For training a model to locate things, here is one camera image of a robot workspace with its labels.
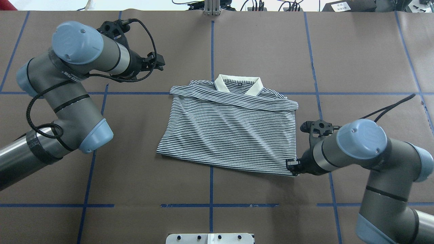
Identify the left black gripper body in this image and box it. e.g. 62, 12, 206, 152
97, 20, 148, 76

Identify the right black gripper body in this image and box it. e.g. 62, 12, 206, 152
300, 119, 341, 176

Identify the blue white striped polo shirt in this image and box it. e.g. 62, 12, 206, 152
156, 74, 299, 177

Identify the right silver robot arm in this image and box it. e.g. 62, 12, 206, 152
286, 119, 434, 244

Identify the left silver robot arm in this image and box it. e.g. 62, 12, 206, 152
0, 18, 165, 190

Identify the long black box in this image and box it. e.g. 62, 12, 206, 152
321, 0, 377, 12

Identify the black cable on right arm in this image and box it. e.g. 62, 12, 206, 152
334, 94, 416, 130

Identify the aluminium frame post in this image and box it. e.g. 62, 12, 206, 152
203, 0, 221, 16

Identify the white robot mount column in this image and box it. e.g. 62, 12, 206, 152
165, 233, 255, 244

